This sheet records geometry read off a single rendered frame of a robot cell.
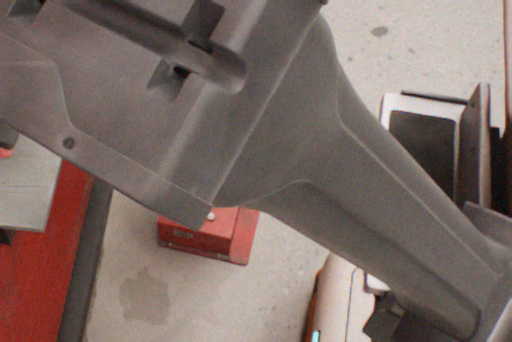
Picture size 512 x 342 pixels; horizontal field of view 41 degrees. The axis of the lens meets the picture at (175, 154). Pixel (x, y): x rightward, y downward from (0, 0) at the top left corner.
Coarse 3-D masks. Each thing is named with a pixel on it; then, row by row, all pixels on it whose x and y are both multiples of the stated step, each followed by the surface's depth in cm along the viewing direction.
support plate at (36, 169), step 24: (24, 144) 82; (0, 168) 80; (24, 168) 80; (48, 168) 80; (0, 192) 78; (24, 192) 78; (48, 192) 78; (0, 216) 77; (24, 216) 77; (48, 216) 77
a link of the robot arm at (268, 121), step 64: (0, 0) 18; (64, 0) 18; (128, 0) 17; (192, 0) 16; (256, 0) 16; (320, 0) 17; (0, 64) 17; (64, 64) 17; (128, 64) 16; (192, 64) 17; (256, 64) 16; (320, 64) 18; (64, 128) 16; (128, 128) 16; (192, 128) 16; (256, 128) 18; (320, 128) 20; (384, 128) 23; (128, 192) 16; (192, 192) 16; (256, 192) 19; (320, 192) 21; (384, 192) 24; (384, 256) 26; (448, 256) 30; (448, 320) 37
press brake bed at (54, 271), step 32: (64, 160) 133; (64, 192) 135; (96, 192) 187; (64, 224) 137; (96, 224) 182; (0, 256) 101; (32, 256) 117; (64, 256) 140; (96, 256) 177; (0, 288) 102; (32, 288) 119; (64, 288) 143; (0, 320) 104; (32, 320) 121; (64, 320) 168
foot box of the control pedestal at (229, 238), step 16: (224, 208) 175; (240, 208) 187; (160, 224) 174; (176, 224) 173; (208, 224) 173; (224, 224) 173; (240, 224) 185; (256, 224) 184; (160, 240) 182; (176, 240) 180; (192, 240) 177; (208, 240) 175; (224, 240) 172; (240, 240) 182; (208, 256) 180; (224, 256) 179; (240, 256) 180
